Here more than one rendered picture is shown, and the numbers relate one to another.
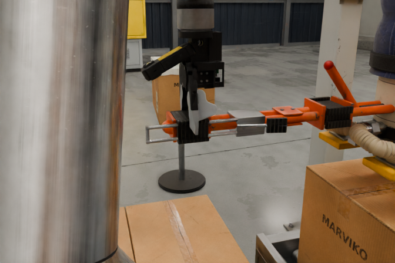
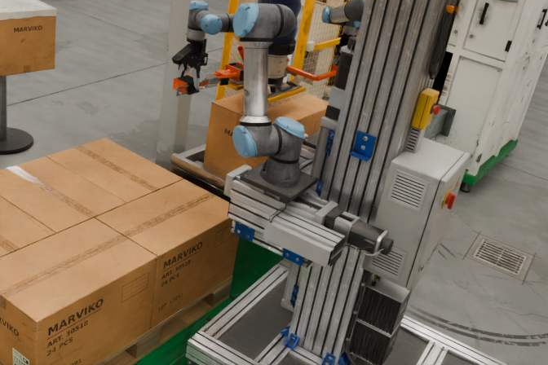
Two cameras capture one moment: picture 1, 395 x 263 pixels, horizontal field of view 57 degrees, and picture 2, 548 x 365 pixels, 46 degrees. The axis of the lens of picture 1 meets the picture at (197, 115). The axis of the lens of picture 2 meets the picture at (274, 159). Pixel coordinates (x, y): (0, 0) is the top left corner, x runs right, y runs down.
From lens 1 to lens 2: 2.17 m
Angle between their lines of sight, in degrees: 41
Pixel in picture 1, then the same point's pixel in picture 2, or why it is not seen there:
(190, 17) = (198, 34)
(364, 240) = not seen: hidden behind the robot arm
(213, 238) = (138, 164)
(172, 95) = (11, 42)
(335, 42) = not seen: outside the picture
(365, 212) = not seen: hidden behind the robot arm
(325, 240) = (227, 143)
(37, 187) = (264, 102)
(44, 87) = (265, 86)
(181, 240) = (117, 169)
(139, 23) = not seen: outside the picture
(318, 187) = (221, 113)
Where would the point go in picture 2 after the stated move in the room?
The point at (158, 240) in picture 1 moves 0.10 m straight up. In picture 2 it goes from (100, 172) to (101, 154)
